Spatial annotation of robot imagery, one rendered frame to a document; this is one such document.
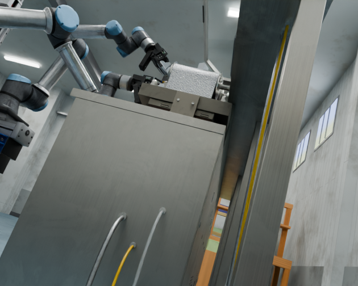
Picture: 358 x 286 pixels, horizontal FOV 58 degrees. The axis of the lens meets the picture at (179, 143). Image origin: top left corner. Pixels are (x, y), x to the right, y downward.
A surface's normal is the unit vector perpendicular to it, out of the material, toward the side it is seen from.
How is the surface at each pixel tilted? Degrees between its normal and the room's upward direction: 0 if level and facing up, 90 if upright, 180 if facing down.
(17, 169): 90
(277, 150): 90
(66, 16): 86
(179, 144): 90
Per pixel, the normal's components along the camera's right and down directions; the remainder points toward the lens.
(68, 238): -0.08, -0.36
